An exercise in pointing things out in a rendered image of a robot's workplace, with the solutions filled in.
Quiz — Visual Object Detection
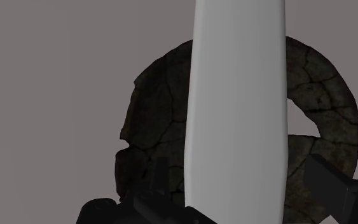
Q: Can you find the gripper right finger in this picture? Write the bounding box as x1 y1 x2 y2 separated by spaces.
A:
303 153 358 224

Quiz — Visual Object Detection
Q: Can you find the tall white smooth object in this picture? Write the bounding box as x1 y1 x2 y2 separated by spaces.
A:
183 0 289 224

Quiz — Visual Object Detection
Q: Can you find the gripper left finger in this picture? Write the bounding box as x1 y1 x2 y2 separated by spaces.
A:
75 156 219 224

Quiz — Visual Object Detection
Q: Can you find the dark brown cracked round object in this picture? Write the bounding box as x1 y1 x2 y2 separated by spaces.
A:
114 36 358 224

